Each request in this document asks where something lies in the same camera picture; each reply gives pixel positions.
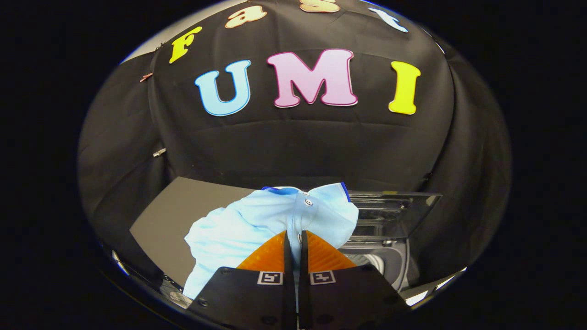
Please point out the silver clip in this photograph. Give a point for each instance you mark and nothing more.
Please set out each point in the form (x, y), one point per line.
(159, 152)

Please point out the light blue polo shirt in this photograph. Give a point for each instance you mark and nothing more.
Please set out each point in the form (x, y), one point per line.
(247, 229)

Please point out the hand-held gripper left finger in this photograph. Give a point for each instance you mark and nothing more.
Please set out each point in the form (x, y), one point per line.
(288, 259)

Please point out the black backdrop cloth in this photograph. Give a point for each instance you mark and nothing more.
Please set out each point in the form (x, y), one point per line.
(293, 146)

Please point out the transparent washing machine lid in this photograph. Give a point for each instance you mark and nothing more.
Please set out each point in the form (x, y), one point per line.
(394, 215)

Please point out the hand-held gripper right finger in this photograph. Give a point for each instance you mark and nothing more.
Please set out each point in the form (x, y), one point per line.
(303, 259)

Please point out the copper clip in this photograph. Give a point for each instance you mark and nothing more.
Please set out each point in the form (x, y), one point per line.
(146, 77)

